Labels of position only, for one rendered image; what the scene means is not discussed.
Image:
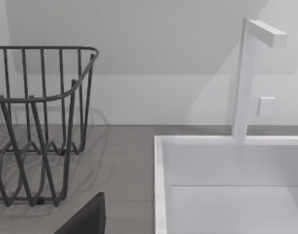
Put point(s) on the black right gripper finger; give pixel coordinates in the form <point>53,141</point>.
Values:
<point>90,217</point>

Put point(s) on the white sink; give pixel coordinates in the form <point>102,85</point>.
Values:
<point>236,195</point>

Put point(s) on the tall white tap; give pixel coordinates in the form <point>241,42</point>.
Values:
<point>244,85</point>

